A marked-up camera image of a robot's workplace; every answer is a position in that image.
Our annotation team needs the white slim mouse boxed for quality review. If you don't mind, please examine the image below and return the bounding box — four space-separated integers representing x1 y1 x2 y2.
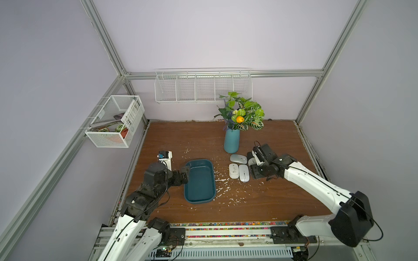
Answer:
238 164 250 183

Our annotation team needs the teal plastic storage box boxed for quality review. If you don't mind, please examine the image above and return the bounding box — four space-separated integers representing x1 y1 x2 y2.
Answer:
184 159 216 204

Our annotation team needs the small white mouse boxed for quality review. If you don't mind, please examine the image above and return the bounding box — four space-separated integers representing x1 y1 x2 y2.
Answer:
229 163 239 179

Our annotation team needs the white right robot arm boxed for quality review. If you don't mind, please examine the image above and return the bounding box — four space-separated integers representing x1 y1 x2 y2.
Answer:
247 144 376 248

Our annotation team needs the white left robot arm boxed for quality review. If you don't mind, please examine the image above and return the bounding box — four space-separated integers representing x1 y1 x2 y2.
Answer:
99 162 190 261

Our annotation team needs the silver flat mouse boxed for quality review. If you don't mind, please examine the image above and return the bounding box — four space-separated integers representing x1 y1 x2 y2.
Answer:
230 154 248 164

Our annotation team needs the teal ceramic vase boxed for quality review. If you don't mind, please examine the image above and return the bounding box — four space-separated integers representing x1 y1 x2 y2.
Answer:
224 129 240 154

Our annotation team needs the artificial plant bouquet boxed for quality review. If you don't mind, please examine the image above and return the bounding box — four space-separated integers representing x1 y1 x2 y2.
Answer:
214 92 265 131

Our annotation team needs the white mesh side basket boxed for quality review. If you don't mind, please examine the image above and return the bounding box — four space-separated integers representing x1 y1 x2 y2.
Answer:
85 95 144 149

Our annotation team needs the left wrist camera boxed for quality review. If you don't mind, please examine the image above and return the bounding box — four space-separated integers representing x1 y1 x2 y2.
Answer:
157 151 173 171

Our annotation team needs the metal base rail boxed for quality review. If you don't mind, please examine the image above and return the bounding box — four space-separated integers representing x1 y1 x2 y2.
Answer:
88 221 376 261

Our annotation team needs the white wire wall shelf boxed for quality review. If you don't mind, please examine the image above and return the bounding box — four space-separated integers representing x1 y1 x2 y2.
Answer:
154 68 253 103

